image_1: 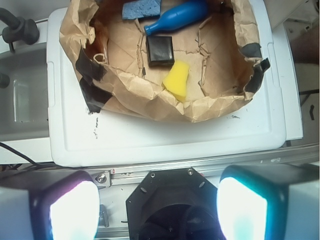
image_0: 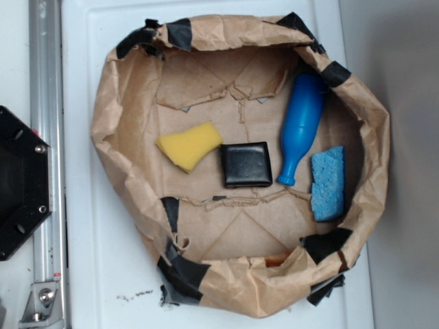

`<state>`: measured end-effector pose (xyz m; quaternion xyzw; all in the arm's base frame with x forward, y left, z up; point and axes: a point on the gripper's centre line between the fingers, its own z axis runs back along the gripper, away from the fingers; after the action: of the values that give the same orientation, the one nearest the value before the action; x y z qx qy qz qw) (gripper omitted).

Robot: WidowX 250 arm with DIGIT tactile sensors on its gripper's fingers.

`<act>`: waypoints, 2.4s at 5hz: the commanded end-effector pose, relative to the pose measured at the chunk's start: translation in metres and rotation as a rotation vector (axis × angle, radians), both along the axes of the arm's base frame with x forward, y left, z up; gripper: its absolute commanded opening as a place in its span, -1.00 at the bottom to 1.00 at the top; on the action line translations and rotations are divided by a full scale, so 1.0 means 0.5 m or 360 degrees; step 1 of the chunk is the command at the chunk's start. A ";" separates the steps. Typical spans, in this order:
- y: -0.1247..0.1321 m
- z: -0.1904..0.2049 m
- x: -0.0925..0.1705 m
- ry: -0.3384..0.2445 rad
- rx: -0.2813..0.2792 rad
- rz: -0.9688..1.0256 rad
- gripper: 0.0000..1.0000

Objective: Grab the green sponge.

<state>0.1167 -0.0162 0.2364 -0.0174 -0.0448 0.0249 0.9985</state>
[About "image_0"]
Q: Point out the brown paper bag bin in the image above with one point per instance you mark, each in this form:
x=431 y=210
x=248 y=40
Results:
x=237 y=72

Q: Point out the black square block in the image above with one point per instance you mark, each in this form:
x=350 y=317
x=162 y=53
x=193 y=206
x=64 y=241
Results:
x=246 y=165

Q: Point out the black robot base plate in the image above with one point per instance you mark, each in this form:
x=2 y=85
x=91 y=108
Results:
x=25 y=183

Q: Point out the aluminium extrusion rail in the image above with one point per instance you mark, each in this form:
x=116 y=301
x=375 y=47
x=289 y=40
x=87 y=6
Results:
x=46 y=112

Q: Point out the blue plastic bottle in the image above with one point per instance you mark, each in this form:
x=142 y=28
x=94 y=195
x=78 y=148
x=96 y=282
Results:
x=301 y=122

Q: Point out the white plastic tray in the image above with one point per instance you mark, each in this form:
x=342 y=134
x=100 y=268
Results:
x=113 y=280

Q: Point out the blue sponge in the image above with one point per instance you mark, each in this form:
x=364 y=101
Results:
x=327 y=189

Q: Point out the yellow sponge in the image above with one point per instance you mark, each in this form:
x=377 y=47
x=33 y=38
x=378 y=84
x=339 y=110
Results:
x=185 y=149

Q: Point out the metal corner bracket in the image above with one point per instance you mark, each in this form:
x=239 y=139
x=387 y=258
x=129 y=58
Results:
x=44 y=307

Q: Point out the orange object under bag rim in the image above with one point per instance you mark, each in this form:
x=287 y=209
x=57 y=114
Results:
x=277 y=260

